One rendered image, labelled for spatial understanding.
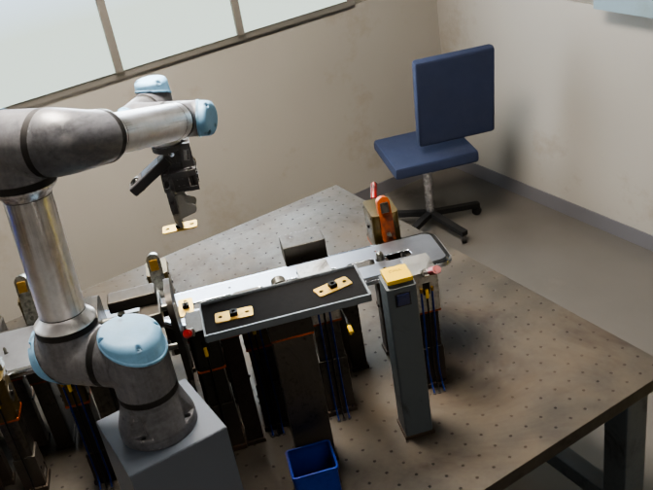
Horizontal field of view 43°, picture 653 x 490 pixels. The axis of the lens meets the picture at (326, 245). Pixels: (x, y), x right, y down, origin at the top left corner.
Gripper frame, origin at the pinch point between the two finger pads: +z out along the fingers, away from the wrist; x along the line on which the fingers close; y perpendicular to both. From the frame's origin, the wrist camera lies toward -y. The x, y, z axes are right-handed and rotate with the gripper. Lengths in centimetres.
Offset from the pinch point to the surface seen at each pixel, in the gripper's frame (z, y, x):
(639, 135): 72, 194, 135
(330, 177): 105, 67, 231
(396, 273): 11, 46, -27
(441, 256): 27, 64, 2
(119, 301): 8.9, -16.0, -16.0
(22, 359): 28, -46, -1
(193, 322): 19.5, -1.2, -14.9
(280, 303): 11.3, 19.4, -28.0
